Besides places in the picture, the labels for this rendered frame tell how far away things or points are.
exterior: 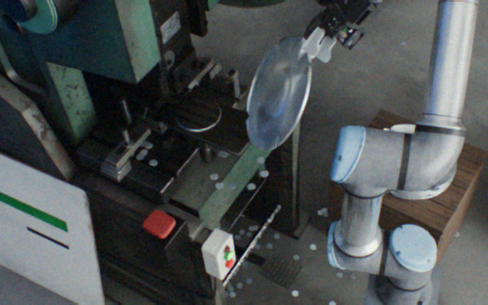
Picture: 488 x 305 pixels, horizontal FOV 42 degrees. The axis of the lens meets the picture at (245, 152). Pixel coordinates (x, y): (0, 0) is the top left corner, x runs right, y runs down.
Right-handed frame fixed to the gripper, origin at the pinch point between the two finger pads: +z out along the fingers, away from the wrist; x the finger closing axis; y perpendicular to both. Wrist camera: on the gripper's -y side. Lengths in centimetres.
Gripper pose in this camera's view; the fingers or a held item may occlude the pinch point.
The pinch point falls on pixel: (302, 54)
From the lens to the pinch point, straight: 152.1
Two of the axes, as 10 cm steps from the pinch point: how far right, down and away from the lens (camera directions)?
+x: 7.1, 2.5, 6.6
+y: 3.4, 7.0, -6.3
